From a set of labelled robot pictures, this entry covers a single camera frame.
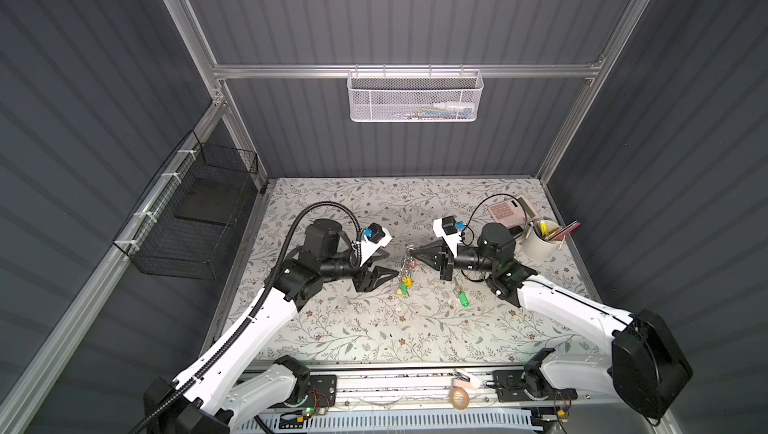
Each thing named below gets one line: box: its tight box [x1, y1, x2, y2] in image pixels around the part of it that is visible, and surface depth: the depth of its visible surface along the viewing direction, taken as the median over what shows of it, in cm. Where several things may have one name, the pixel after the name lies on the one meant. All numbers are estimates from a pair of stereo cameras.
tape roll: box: [450, 386, 470, 411], surface depth 74 cm
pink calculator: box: [488, 195, 539, 229], surface depth 110 cm
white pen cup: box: [523, 219, 563, 260], surface depth 95 cm
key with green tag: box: [457, 287, 471, 307], surface depth 91 cm
